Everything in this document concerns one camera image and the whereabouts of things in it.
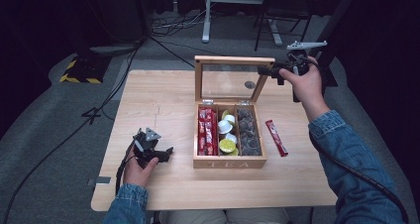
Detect black chair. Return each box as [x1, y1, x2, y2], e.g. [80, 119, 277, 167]
[253, 0, 314, 56]

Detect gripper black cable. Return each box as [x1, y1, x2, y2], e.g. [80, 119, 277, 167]
[114, 140, 138, 196]
[307, 56, 410, 224]

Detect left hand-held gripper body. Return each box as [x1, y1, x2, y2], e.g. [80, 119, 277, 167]
[132, 127, 162, 169]

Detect person's right hand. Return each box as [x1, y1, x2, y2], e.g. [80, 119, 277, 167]
[278, 56, 332, 123]

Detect wooden tea box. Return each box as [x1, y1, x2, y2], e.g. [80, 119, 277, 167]
[192, 55, 276, 169]

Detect pile of dark tea packets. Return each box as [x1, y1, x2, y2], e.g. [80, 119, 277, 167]
[236, 107, 263, 157]

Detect white desk frame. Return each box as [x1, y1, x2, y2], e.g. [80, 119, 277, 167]
[201, 0, 284, 47]

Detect person's left leg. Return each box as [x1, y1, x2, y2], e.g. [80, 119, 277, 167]
[157, 209, 228, 224]

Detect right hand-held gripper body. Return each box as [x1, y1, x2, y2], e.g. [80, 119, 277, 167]
[285, 40, 329, 77]

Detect person's right leg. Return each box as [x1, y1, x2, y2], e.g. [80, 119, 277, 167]
[227, 207, 292, 224]

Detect person's leg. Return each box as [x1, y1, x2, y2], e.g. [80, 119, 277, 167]
[227, 207, 292, 224]
[157, 209, 228, 224]

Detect long black floor cable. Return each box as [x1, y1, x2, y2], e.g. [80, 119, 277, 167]
[1, 35, 147, 224]

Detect red stick sachet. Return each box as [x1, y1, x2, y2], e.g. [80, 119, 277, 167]
[264, 119, 289, 159]

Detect tangle of floor cables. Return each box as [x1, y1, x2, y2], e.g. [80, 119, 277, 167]
[151, 6, 213, 38]

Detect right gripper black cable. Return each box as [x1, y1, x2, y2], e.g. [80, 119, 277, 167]
[307, 56, 410, 224]

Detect person's left hand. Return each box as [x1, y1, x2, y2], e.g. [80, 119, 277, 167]
[123, 148, 160, 188]

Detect bundle of red sachets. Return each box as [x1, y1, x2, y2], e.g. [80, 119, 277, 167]
[197, 106, 219, 157]

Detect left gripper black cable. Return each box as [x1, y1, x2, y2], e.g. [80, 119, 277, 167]
[114, 140, 138, 196]

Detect black slanted post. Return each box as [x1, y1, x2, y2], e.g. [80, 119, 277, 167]
[310, 0, 362, 60]

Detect grey tape strip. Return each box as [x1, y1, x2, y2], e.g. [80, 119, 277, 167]
[86, 175, 112, 187]

